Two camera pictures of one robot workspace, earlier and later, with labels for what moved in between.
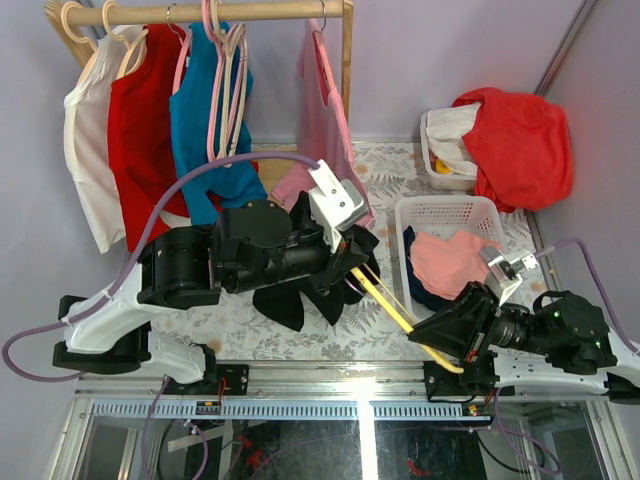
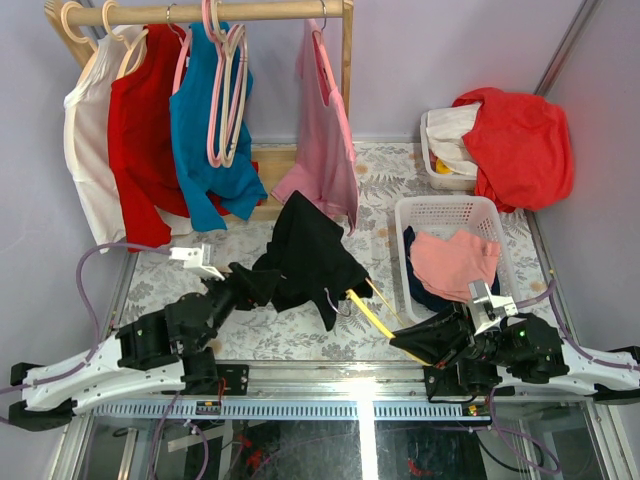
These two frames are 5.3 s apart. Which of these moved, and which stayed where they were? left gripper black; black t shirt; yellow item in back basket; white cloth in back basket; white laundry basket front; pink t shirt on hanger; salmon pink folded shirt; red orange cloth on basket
Moved: left gripper black; black t shirt
Stayed: salmon pink folded shirt; pink t shirt on hanger; white laundry basket front; white cloth in back basket; yellow item in back basket; red orange cloth on basket
